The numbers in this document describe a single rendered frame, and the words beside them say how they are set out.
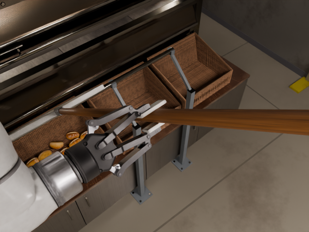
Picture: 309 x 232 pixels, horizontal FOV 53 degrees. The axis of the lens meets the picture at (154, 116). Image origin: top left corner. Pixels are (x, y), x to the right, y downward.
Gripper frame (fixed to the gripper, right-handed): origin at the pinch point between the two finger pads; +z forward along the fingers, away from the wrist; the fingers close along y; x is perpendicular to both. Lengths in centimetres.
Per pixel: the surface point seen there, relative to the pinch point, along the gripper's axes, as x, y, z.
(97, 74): -157, -3, 49
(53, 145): -169, 27, -1
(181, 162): -174, 102, 88
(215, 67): -154, 39, 148
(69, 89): -156, -2, 25
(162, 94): -154, 34, 89
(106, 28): -151, -29, 69
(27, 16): -120, -49, 16
